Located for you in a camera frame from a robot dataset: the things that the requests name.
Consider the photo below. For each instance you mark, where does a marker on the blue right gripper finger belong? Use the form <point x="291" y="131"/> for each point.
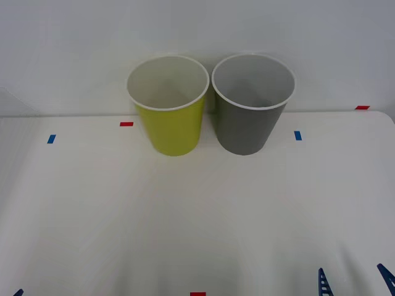
<point x="324" y="285"/>
<point x="389" y="276"/>

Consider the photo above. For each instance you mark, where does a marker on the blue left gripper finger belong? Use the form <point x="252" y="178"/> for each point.
<point x="18" y="293"/>

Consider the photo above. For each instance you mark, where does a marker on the grey plastic bin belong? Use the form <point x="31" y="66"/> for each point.
<point x="247" y="129"/>

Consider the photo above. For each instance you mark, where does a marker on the yellow-green plastic bin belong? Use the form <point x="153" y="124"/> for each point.
<point x="172" y="129"/>

